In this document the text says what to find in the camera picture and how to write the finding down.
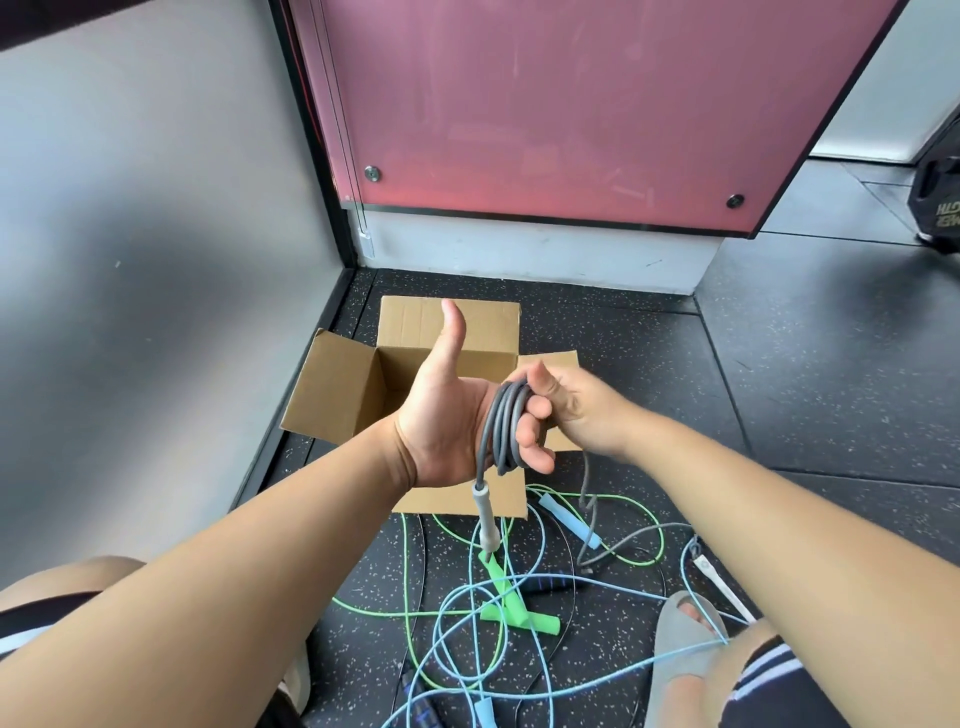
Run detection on person's left hand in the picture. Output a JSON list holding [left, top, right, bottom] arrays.
[[391, 298, 556, 489]]

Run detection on person's right hand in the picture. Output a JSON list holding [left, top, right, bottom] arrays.
[[524, 361, 654, 463]]

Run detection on grey jump rope white handles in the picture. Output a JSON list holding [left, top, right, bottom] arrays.
[[470, 377, 757, 625]]

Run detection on light blue jump rope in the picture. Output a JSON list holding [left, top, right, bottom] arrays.
[[678, 533, 733, 648], [382, 487, 751, 728]]

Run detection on brown cardboard box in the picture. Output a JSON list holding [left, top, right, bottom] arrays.
[[279, 294, 583, 520]]

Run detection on black jump rope blue-striped handles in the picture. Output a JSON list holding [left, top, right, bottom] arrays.
[[393, 513, 669, 728]]

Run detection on green jump rope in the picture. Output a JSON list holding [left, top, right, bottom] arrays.
[[332, 483, 669, 691]]

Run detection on person's left forearm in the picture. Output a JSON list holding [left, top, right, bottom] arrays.
[[0, 416, 418, 728]]

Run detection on person's right forearm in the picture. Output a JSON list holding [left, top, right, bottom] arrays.
[[614, 408, 960, 728]]

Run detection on grey right slipper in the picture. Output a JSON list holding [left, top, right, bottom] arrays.
[[644, 590, 733, 728]]

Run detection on pink glass panel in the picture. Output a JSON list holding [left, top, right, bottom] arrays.
[[288, 0, 913, 240]]

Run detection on black white-striped shorts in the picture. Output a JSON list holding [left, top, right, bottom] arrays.
[[0, 592, 853, 728]]

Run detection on black gym equipment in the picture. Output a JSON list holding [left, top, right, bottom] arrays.
[[905, 104, 960, 255]]

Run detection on thin blind pull cord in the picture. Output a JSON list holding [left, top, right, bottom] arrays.
[[308, 0, 375, 260]]

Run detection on black wall edge trim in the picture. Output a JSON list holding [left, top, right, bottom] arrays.
[[228, 0, 358, 511]]

